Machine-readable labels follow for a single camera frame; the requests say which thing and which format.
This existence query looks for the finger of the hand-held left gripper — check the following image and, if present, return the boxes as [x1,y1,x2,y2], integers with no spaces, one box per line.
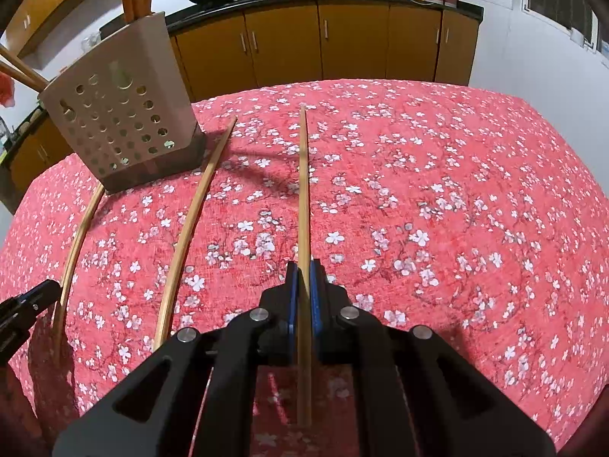
[0,279,62,329]

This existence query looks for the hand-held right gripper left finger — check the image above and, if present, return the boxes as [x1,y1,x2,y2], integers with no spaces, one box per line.
[51,261,300,457]

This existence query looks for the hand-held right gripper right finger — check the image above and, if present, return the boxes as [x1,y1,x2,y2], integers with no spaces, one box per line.
[309,258,557,457]

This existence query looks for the beige perforated utensil holder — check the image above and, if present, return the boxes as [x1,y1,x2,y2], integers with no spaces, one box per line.
[38,11,206,195]

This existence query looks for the red floral tablecloth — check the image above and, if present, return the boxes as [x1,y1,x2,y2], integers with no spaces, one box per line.
[0,78,609,457]

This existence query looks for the hanging red plastic bag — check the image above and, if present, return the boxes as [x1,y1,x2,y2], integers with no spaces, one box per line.
[0,74,18,108]

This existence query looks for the wooden base cabinets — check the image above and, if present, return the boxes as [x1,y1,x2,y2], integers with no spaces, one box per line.
[7,2,480,192]

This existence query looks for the wooden wall cabinets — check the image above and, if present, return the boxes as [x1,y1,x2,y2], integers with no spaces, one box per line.
[4,0,121,59]

